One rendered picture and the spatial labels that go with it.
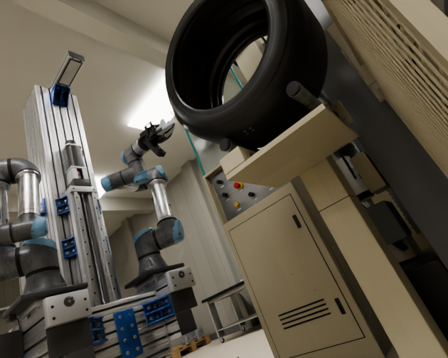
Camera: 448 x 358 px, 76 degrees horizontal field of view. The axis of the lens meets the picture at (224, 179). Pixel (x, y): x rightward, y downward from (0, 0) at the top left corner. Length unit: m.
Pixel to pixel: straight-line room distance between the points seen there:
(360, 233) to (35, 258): 1.21
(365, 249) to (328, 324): 0.60
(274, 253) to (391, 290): 0.71
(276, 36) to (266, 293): 1.31
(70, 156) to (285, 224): 1.23
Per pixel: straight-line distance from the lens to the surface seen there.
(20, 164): 1.55
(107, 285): 1.52
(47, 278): 1.31
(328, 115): 0.88
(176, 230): 1.54
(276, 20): 0.97
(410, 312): 1.16
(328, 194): 1.17
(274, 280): 1.71
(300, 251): 1.61
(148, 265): 1.54
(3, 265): 1.37
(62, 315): 1.15
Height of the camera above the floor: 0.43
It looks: 23 degrees up
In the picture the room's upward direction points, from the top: 23 degrees counter-clockwise
